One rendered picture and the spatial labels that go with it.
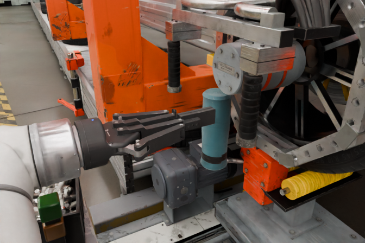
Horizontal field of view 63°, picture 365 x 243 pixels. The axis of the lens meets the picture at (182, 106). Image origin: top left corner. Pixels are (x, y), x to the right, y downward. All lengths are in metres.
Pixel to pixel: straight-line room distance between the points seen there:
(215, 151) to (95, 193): 0.92
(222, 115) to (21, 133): 0.60
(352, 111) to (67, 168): 0.55
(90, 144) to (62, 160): 0.04
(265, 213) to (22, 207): 1.00
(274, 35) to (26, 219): 0.45
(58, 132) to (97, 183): 1.36
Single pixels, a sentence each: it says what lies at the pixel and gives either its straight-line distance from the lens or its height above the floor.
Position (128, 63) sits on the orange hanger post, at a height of 0.77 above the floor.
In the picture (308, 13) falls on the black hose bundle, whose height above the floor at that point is 1.00.
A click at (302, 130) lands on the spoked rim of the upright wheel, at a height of 0.64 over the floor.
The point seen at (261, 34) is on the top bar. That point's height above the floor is 0.97.
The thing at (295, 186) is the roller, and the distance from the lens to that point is 0.90.
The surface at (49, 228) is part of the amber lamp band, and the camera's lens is 0.69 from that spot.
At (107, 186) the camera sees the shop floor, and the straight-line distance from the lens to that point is 1.74.
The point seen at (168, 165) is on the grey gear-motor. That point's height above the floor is 0.40.
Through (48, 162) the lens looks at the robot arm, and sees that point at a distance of 0.43.
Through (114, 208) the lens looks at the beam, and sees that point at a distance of 1.41.
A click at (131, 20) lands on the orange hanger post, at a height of 0.92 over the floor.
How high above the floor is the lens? 1.06
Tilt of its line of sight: 24 degrees down
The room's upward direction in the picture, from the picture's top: straight up
